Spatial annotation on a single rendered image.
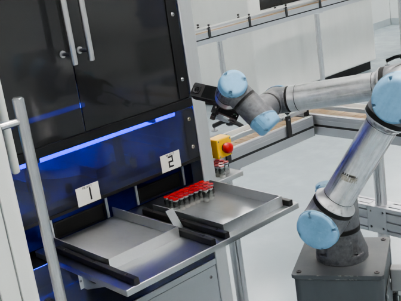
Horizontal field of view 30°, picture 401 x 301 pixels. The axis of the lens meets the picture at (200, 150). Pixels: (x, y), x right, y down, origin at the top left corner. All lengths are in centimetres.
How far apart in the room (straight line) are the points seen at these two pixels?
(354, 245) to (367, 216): 108
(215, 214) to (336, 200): 55
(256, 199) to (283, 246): 178
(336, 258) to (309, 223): 21
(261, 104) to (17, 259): 78
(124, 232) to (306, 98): 73
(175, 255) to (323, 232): 44
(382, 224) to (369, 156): 134
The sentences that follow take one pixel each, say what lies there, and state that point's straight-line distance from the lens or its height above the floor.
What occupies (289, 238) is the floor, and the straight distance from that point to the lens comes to 435.
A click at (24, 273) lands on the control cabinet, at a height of 112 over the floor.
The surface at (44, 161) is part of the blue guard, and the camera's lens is 227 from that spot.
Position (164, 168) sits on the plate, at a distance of 253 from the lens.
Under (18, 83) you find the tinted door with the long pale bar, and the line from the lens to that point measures 221.
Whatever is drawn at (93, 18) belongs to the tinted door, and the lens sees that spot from 234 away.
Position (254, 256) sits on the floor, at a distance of 418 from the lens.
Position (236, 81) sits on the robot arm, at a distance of 199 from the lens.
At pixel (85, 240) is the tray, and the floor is 88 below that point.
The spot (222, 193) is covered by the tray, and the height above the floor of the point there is 88.
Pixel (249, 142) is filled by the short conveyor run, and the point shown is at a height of 93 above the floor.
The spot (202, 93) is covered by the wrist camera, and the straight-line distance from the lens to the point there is 219.
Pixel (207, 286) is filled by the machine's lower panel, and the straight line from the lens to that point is 278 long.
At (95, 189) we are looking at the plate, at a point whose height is 103.
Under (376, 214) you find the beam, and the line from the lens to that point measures 324.
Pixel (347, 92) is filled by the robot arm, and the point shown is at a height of 129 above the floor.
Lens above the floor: 176
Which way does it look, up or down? 16 degrees down
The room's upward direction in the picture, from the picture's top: 8 degrees counter-clockwise
